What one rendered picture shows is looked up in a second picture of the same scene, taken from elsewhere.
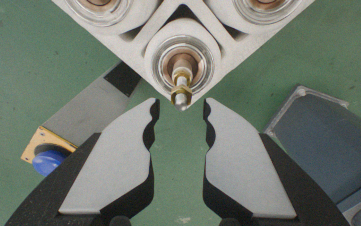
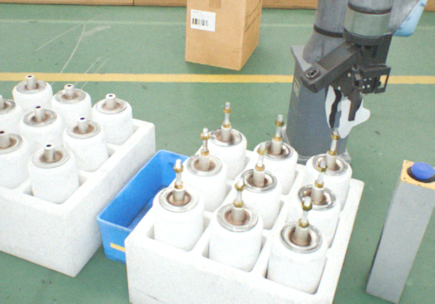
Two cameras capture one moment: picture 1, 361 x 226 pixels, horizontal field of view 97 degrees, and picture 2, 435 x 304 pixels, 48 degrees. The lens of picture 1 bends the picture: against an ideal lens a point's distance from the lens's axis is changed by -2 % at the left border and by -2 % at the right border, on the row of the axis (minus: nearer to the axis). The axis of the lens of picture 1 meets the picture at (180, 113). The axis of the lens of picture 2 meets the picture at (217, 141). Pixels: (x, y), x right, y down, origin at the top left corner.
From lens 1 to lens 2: 94 cm
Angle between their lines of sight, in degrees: 51
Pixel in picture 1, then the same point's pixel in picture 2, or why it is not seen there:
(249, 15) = (290, 151)
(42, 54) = not seen: outside the picture
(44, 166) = (421, 169)
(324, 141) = (320, 112)
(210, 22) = (298, 184)
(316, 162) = not seen: hidden behind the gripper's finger
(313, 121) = (312, 129)
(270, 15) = (285, 146)
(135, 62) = (349, 212)
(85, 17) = (333, 199)
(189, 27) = (309, 168)
